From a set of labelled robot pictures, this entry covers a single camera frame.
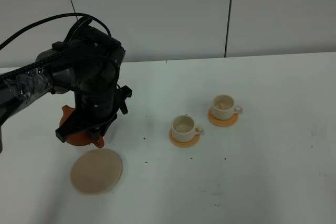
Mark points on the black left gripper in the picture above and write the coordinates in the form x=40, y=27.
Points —
x=94, y=114

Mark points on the brown clay teapot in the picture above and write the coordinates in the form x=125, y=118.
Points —
x=82, y=138

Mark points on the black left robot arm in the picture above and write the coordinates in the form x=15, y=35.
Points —
x=87, y=62

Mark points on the beige round teapot saucer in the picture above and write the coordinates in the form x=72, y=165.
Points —
x=96, y=171

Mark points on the near white teacup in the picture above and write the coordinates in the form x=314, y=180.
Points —
x=184, y=129

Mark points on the white teacup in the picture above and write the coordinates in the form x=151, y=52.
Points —
x=184, y=129
x=223, y=107

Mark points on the near orange coaster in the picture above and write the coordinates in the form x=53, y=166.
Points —
x=188, y=144

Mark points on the orange coaster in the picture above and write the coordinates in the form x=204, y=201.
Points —
x=222, y=123
x=188, y=144

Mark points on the far white teacup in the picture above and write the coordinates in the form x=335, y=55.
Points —
x=223, y=107

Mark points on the far orange coaster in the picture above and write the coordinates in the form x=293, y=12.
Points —
x=222, y=123

